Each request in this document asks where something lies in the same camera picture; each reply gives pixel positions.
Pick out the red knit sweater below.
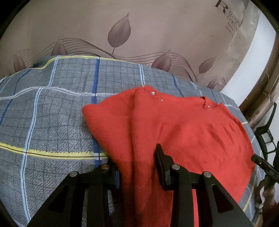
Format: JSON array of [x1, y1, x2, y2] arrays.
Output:
[[82, 86, 255, 226]]

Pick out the person's right hand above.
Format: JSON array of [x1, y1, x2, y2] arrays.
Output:
[[255, 174, 276, 211]]

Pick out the brown wooden door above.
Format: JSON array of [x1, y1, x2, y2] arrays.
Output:
[[240, 35, 278, 128]]

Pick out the grey plaid bed sheet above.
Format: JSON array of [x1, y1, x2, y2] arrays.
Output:
[[1, 55, 262, 226]]

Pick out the black chair frame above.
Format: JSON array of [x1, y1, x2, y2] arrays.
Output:
[[254, 102, 277, 161]]

